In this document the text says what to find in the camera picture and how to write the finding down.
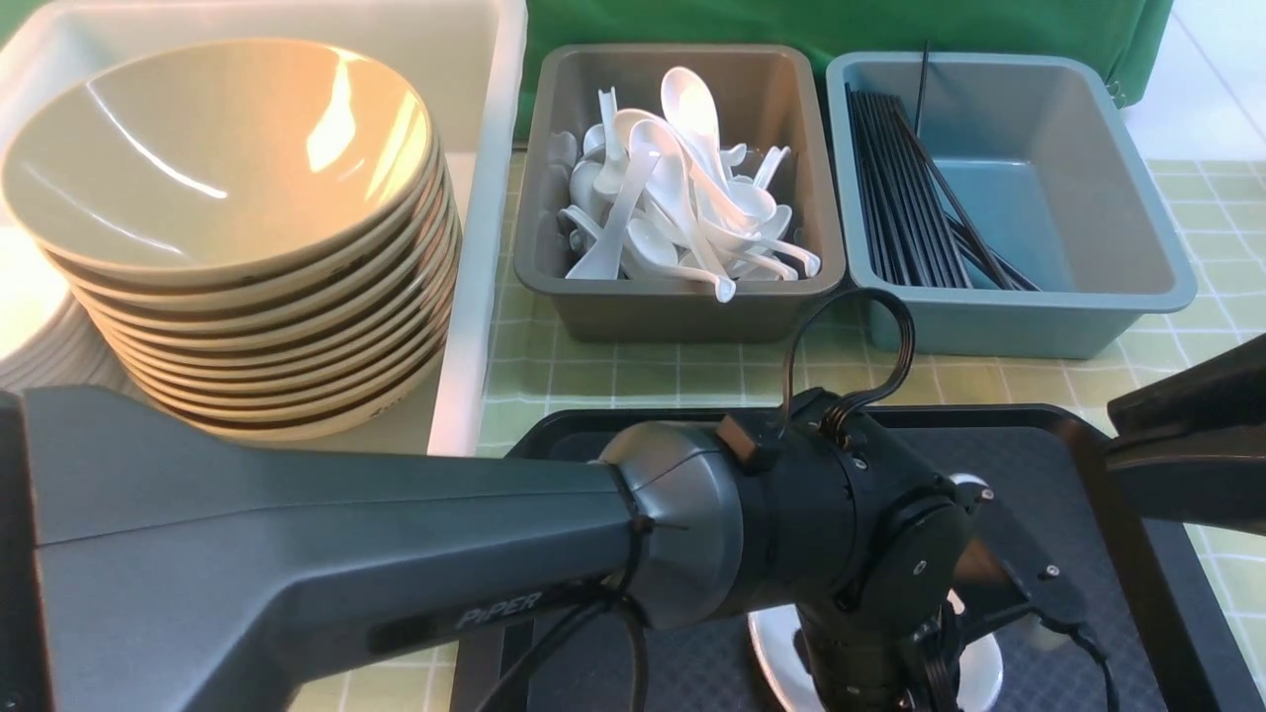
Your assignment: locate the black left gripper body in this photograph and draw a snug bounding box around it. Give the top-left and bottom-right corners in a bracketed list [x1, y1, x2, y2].
[796, 495, 1094, 711]

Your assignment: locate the white square dish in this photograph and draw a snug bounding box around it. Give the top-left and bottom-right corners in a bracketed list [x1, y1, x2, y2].
[748, 475, 1004, 711]

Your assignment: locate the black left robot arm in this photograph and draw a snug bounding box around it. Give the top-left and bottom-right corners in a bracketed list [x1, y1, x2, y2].
[3, 386, 1094, 711]

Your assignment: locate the stack of tan noodle bowls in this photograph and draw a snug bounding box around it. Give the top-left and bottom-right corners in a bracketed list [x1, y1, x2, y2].
[3, 38, 462, 442]

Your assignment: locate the bundle of black chopsticks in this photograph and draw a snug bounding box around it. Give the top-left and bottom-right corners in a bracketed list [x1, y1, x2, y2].
[844, 46, 1039, 291]

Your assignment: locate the blue chopstick bin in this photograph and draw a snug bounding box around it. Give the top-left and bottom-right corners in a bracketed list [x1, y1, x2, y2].
[825, 52, 1196, 359]

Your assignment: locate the pile of white soup spoons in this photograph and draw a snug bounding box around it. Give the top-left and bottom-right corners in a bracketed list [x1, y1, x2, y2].
[558, 66, 823, 304]

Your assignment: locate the grey spoon bin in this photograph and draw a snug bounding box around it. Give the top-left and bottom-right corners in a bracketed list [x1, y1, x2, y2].
[511, 44, 849, 343]

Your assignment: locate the green cloth backdrop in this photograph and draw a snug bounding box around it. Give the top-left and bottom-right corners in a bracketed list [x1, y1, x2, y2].
[515, 1, 1174, 141]

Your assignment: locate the large white plastic bin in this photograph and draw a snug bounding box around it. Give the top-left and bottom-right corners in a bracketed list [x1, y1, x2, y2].
[3, 1, 528, 455]

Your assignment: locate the stack of white plates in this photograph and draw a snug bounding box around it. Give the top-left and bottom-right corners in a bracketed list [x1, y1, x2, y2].
[1, 226, 127, 393]

